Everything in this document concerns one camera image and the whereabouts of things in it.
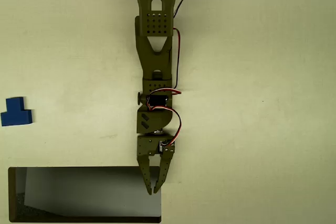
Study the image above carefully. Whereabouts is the blue T-shaped block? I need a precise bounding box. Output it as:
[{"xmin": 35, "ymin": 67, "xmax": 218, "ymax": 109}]
[{"xmin": 0, "ymin": 97, "xmax": 34, "ymax": 127}]

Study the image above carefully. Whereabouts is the rectangular bin opening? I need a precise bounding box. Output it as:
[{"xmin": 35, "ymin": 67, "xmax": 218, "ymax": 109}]
[{"xmin": 7, "ymin": 166, "xmax": 162, "ymax": 224}]

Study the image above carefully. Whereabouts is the grey panel below table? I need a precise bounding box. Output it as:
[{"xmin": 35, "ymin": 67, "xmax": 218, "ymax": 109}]
[{"xmin": 23, "ymin": 167, "xmax": 162, "ymax": 217}]

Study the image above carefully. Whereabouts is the red white black servo cable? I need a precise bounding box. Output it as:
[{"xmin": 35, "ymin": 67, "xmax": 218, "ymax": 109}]
[{"xmin": 151, "ymin": 106, "xmax": 183, "ymax": 148}]

